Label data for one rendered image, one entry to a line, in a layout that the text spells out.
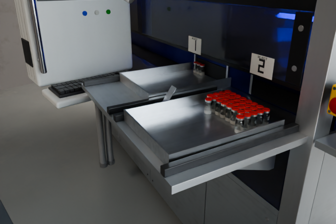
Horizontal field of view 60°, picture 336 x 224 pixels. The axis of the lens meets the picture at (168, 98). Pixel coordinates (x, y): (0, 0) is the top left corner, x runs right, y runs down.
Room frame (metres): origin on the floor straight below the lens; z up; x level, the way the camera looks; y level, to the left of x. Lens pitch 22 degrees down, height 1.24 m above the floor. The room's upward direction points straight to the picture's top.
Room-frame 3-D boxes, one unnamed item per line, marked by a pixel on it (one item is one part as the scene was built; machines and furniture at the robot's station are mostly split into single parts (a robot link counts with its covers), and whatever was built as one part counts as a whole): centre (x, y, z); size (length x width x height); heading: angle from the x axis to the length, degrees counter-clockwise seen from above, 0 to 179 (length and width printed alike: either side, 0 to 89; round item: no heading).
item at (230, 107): (0.75, -0.17, 0.90); 0.18 x 0.02 x 0.05; 29
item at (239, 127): (0.67, -0.18, 0.90); 0.02 x 0.02 x 0.05
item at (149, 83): (1.06, -0.02, 0.90); 0.34 x 0.26 x 0.04; 119
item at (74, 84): (1.27, 0.33, 0.82); 0.40 x 0.14 x 0.02; 128
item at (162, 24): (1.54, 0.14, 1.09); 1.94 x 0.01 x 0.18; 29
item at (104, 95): (0.88, -0.05, 0.87); 0.70 x 0.48 x 0.02; 29
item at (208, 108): (0.79, -0.12, 0.90); 0.02 x 0.02 x 0.05
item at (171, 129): (0.71, -0.09, 0.90); 0.34 x 0.26 x 0.04; 119
